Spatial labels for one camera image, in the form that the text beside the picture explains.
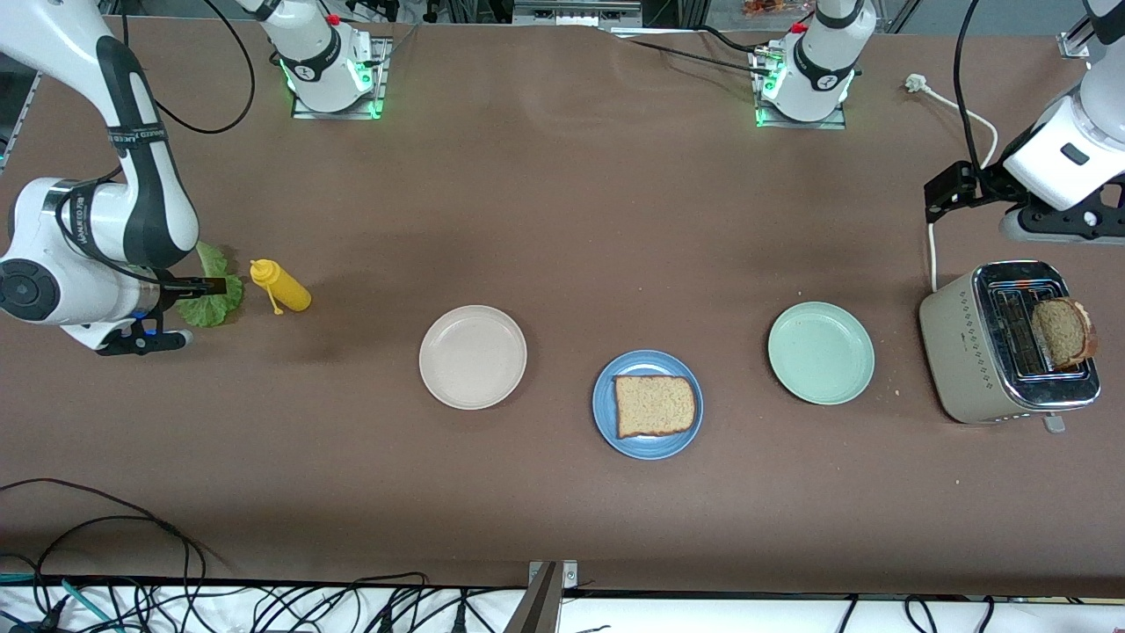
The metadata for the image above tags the green lettuce leaf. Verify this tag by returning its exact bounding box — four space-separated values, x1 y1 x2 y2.
176 242 245 329

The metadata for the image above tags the yellow mustard squeeze bottle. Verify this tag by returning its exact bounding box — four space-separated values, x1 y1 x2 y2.
250 258 313 316

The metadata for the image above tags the brown bread slice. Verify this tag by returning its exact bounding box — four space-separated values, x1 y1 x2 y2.
613 375 699 440
1030 297 1099 370

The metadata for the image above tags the green round plate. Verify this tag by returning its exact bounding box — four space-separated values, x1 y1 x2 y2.
767 301 876 406

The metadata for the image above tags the beige round plate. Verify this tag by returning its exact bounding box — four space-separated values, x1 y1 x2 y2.
418 304 528 411

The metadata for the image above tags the blue round plate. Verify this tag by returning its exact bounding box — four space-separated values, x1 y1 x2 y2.
592 349 705 461

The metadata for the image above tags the beige chrome toaster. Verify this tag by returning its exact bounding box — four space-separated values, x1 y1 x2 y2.
918 260 1102 433

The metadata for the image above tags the brown table cover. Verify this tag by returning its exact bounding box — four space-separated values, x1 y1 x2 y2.
0 16 1125 599

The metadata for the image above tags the white toaster power cord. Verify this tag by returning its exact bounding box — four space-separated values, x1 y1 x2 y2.
905 75 1000 293

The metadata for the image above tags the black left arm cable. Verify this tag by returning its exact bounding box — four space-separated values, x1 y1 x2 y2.
954 0 1003 172

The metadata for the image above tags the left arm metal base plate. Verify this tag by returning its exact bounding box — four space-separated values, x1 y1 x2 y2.
751 48 849 131

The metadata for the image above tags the aluminium frame profile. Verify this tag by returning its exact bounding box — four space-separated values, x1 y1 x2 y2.
0 70 43 172
1059 18 1100 61

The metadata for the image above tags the black looped cable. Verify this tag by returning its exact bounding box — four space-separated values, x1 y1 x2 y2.
0 479 207 608

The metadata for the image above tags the thin black table cable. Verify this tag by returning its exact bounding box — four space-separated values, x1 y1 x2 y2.
615 25 779 73

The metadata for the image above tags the teal cable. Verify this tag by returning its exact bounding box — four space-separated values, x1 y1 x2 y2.
0 571 124 633

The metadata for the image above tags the aluminium post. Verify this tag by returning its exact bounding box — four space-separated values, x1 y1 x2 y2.
503 563 563 633

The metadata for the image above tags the small metal bracket plate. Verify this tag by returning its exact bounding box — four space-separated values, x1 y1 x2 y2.
527 560 579 588

